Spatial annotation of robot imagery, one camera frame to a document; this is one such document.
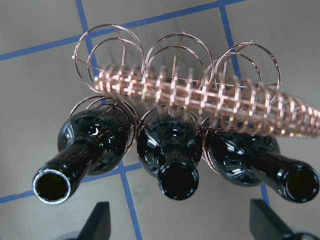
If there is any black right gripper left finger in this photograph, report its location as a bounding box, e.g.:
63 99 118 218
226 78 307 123
78 201 110 240

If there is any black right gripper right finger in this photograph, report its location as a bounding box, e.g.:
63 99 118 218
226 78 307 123
250 199 292 240

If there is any black wine bottle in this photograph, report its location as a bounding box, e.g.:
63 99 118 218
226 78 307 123
32 107 132 205
204 131 320 203
136 115 203 201

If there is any copper wire bottle basket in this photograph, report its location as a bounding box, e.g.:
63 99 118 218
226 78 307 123
86 37 320 138

